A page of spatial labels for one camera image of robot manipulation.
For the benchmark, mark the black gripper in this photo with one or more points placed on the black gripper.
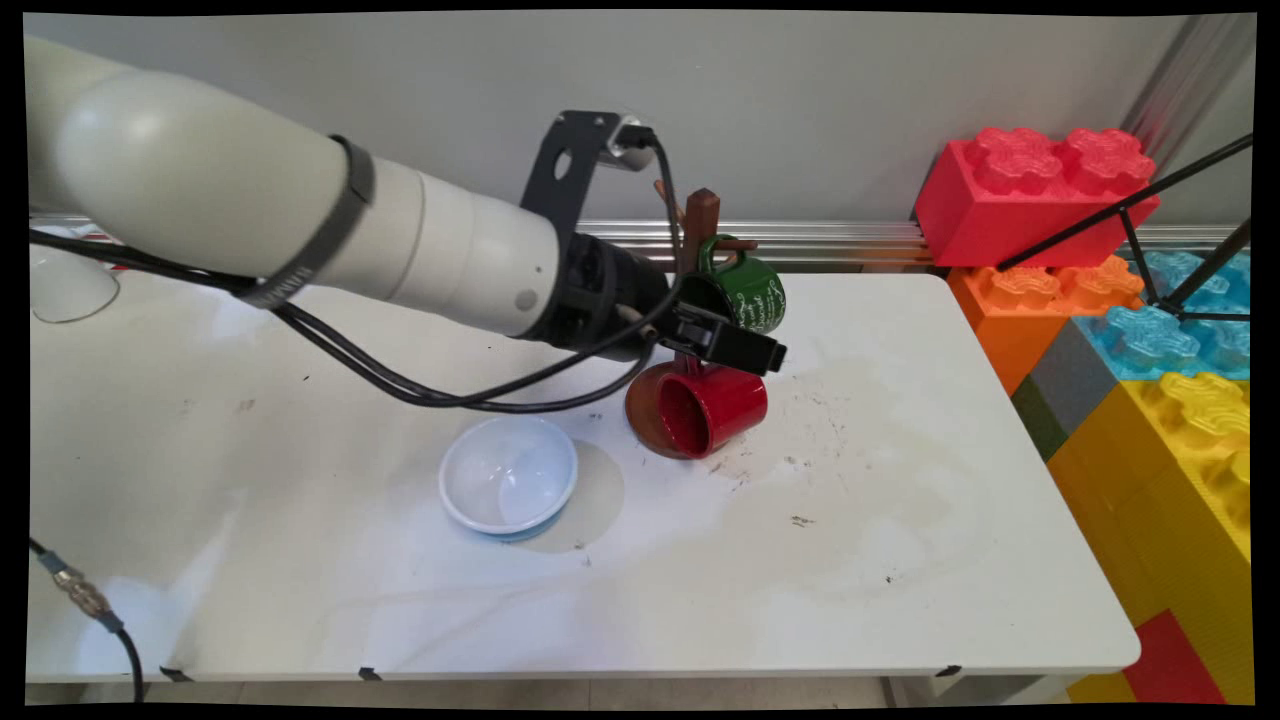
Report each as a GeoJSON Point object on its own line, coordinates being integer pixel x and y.
{"type": "Point", "coordinates": [600, 295]}

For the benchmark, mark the green enamel mug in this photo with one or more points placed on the green enamel mug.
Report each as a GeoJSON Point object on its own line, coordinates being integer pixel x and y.
{"type": "Point", "coordinates": [755, 290]}

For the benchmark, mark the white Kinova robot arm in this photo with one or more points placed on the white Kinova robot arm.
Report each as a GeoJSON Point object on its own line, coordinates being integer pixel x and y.
{"type": "Point", "coordinates": [200, 170]}

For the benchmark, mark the red enamel mug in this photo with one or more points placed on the red enamel mug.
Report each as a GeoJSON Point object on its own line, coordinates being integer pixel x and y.
{"type": "Point", "coordinates": [735, 405]}

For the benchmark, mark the brown wooden mug tree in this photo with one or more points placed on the brown wooden mug tree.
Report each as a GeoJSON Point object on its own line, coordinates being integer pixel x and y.
{"type": "Point", "coordinates": [702, 215]}

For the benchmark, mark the white bowl with blue outside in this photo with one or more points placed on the white bowl with blue outside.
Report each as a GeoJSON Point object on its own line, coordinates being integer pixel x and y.
{"type": "Point", "coordinates": [505, 475]}

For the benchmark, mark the large orange toy brick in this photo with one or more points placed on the large orange toy brick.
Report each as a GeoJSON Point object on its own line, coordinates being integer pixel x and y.
{"type": "Point", "coordinates": [1010, 320]}

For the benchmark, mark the large red toy brick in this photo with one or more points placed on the large red toy brick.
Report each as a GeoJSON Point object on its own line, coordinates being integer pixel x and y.
{"type": "Point", "coordinates": [1000, 215]}

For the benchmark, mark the dark green toy brick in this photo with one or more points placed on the dark green toy brick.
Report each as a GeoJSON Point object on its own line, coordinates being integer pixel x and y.
{"type": "Point", "coordinates": [1040, 420]}

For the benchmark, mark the grey toy brick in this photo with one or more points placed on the grey toy brick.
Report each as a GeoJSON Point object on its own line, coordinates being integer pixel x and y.
{"type": "Point", "coordinates": [1075, 385]}

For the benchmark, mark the light blue toy brick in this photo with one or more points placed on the light blue toy brick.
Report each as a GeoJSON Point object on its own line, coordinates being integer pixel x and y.
{"type": "Point", "coordinates": [1150, 345]}

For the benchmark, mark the black tripod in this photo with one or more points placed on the black tripod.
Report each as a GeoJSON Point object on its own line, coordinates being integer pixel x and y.
{"type": "Point", "coordinates": [1130, 212]}

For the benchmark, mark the large yellow toy brick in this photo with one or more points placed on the large yellow toy brick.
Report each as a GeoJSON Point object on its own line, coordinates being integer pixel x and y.
{"type": "Point", "coordinates": [1160, 500]}

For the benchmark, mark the small red toy brick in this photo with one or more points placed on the small red toy brick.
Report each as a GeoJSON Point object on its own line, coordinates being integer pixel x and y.
{"type": "Point", "coordinates": [1170, 660]}

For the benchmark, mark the aluminium wall rail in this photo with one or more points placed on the aluminium wall rail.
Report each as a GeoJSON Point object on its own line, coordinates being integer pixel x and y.
{"type": "Point", "coordinates": [850, 242]}

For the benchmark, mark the aluminium corner post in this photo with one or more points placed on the aluminium corner post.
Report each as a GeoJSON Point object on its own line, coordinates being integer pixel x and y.
{"type": "Point", "coordinates": [1185, 85]}

